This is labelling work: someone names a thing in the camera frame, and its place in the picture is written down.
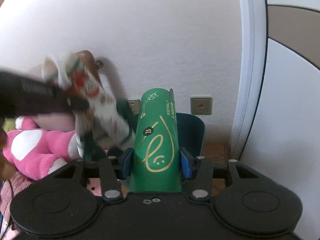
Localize green cardboard box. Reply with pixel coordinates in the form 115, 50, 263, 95
126, 88, 182, 192

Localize white red snack wrapper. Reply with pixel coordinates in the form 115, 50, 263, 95
42, 53, 136, 156

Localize teal trash bin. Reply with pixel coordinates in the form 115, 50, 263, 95
135, 113, 206, 164

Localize pink plush toy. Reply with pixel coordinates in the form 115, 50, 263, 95
3, 117, 80, 180

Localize pink patterned blanket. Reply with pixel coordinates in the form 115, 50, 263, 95
1, 172, 32, 239

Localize beige wall power socket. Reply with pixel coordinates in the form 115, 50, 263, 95
127, 98, 140, 115

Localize white door frame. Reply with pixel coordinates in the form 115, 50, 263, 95
229, 0, 268, 159

